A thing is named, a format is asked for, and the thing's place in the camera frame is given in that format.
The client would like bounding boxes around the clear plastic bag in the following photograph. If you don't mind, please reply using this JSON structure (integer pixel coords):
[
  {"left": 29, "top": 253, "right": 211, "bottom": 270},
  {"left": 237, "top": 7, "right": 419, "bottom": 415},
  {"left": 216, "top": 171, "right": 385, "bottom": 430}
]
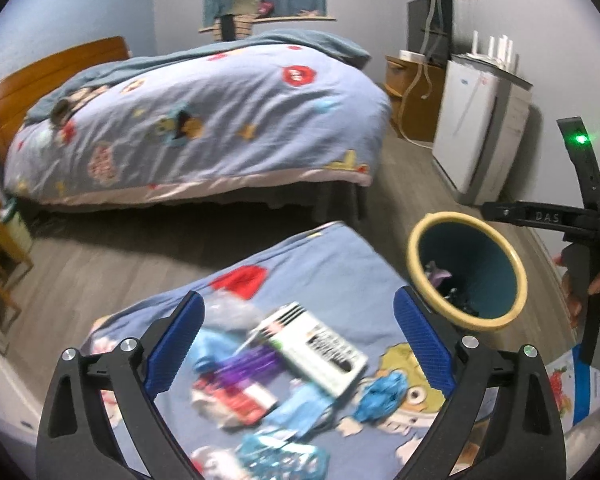
[{"left": 205, "top": 292, "right": 266, "bottom": 333}]

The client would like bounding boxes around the cartoon printed blue tablecloth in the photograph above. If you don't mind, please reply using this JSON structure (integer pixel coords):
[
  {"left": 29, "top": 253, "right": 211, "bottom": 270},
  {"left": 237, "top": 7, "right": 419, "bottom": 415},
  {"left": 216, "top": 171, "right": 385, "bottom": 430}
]
[{"left": 80, "top": 220, "right": 496, "bottom": 480}]

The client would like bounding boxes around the wooden nightstand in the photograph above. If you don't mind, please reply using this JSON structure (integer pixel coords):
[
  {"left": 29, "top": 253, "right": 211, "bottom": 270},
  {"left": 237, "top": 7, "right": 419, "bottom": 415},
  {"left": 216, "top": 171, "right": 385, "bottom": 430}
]
[{"left": 384, "top": 55, "right": 448, "bottom": 143}]

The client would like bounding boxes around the striped woven bag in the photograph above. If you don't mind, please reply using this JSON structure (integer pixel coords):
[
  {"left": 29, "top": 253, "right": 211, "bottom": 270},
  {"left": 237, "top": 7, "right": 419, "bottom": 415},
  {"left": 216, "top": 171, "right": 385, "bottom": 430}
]
[{"left": 212, "top": 14, "right": 257, "bottom": 42}]

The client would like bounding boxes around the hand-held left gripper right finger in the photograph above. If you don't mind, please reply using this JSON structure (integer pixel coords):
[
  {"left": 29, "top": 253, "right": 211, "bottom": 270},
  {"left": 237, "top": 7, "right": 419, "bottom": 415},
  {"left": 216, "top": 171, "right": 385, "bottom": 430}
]
[{"left": 394, "top": 285, "right": 567, "bottom": 480}]

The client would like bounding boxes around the grey cabinet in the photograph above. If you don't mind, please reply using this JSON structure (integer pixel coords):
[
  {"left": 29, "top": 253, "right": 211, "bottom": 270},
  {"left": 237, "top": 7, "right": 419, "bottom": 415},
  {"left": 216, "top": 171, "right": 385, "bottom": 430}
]
[{"left": 467, "top": 80, "right": 533, "bottom": 206}]

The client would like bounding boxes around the bed with blue cartoon quilt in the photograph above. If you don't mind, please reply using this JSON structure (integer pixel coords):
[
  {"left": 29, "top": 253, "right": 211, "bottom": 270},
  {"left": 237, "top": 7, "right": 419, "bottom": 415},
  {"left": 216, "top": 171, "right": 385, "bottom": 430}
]
[{"left": 4, "top": 30, "right": 393, "bottom": 206}]

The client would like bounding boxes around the teal patterned packet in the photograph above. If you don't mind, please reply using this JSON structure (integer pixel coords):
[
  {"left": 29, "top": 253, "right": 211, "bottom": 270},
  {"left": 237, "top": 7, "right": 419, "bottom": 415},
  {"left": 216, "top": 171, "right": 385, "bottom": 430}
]
[{"left": 235, "top": 432, "right": 331, "bottom": 480}]

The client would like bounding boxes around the green and white bag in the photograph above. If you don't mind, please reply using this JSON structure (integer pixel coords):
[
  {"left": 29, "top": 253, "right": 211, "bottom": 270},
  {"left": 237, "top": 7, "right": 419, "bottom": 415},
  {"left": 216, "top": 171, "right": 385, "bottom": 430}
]
[{"left": 0, "top": 200, "right": 33, "bottom": 256}]

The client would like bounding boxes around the dark bed base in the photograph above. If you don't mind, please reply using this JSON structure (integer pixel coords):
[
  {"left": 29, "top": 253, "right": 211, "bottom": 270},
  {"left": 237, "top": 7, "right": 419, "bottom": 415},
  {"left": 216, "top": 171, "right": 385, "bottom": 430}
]
[{"left": 17, "top": 180, "right": 373, "bottom": 226}]

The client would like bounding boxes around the wooden bed headboard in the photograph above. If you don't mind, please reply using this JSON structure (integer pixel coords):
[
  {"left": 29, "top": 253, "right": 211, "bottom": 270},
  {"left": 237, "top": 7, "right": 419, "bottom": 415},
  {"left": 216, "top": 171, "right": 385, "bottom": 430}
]
[{"left": 0, "top": 36, "right": 132, "bottom": 171}]

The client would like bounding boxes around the strawberry print cardboard box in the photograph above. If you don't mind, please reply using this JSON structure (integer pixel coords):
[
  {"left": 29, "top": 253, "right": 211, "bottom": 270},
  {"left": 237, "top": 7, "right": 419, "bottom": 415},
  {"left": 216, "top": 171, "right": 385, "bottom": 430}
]
[{"left": 547, "top": 342, "right": 600, "bottom": 431}]

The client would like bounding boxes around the yellow-rimmed teal trash bin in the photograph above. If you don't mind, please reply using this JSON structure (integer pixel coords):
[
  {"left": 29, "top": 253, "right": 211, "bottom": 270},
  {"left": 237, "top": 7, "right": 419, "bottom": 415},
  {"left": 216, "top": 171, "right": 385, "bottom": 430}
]
[{"left": 406, "top": 211, "right": 529, "bottom": 333}]

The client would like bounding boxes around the white air purifier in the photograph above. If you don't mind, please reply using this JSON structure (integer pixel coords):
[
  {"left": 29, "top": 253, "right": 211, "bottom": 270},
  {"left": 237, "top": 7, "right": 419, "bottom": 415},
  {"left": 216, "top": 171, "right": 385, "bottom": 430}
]
[{"left": 432, "top": 54, "right": 501, "bottom": 196}]

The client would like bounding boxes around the grey-green plush toy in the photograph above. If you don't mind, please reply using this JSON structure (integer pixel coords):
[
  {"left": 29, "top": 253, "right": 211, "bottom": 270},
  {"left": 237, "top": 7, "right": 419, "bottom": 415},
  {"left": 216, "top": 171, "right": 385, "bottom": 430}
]
[{"left": 225, "top": 0, "right": 267, "bottom": 17}]

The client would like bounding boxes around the pale purple crumpled wrapper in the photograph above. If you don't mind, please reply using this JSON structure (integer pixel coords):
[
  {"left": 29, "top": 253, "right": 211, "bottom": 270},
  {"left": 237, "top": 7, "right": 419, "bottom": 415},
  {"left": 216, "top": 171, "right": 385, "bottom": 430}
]
[{"left": 424, "top": 260, "right": 453, "bottom": 288}]

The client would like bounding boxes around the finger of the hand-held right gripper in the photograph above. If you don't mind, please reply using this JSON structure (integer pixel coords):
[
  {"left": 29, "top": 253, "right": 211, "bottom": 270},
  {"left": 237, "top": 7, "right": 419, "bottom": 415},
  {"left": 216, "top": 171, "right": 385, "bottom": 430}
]
[{"left": 481, "top": 200, "right": 588, "bottom": 235}]

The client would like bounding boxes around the blue face mask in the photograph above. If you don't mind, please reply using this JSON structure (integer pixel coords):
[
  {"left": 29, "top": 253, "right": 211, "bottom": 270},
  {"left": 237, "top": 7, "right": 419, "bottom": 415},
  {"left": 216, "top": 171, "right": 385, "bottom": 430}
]
[{"left": 272, "top": 385, "right": 341, "bottom": 441}]

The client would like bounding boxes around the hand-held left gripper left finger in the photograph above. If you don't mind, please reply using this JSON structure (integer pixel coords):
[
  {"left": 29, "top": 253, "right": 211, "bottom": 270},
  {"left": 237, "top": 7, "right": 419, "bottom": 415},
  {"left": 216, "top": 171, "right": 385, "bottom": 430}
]
[{"left": 36, "top": 290, "right": 206, "bottom": 480}]

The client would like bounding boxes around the white router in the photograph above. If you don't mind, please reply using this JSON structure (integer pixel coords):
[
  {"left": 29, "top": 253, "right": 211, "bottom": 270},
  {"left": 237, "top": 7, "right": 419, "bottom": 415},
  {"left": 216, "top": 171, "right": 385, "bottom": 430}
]
[{"left": 472, "top": 30, "right": 518, "bottom": 73}]

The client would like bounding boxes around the white low cabinet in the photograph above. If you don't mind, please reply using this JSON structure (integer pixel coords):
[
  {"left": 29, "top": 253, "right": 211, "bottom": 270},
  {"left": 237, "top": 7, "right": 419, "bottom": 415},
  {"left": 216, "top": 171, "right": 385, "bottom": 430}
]
[{"left": 0, "top": 305, "right": 46, "bottom": 441}]

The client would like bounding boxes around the wooden window sill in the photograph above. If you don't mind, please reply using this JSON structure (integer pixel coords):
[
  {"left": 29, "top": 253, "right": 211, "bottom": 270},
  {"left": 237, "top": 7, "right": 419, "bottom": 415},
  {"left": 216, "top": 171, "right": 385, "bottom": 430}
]
[{"left": 198, "top": 14, "right": 338, "bottom": 35}]

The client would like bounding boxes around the white box with black print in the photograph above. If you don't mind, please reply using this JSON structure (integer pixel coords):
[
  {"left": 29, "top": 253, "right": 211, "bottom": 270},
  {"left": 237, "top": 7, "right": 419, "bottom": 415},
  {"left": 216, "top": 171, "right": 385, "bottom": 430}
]
[{"left": 247, "top": 301, "right": 370, "bottom": 397}]

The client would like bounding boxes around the light blue wrapper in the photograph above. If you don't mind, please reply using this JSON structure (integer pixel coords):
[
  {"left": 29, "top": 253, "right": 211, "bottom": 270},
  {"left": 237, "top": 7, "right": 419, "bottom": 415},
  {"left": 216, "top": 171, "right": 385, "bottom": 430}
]
[{"left": 195, "top": 327, "right": 246, "bottom": 376}]

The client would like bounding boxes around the beige cable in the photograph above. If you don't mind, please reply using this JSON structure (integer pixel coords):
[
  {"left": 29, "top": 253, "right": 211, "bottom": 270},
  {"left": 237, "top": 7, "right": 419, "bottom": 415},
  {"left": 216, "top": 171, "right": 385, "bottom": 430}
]
[{"left": 397, "top": 57, "right": 433, "bottom": 148}]

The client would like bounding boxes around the black monitor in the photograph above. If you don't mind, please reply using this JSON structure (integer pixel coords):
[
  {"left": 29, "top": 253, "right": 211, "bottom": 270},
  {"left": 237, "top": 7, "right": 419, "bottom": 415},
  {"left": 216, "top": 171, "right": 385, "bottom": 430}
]
[{"left": 406, "top": 0, "right": 454, "bottom": 68}]

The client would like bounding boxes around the red packet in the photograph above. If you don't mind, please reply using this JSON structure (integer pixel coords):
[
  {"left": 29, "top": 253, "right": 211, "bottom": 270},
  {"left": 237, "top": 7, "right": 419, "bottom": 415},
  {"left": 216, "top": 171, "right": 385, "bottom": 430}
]
[{"left": 192, "top": 377, "right": 278, "bottom": 428}]

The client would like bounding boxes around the black crumpled bag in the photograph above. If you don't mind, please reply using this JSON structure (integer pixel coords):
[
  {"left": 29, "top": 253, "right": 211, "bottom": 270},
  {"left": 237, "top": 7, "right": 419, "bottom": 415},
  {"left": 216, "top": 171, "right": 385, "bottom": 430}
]
[{"left": 437, "top": 285, "right": 481, "bottom": 318}]

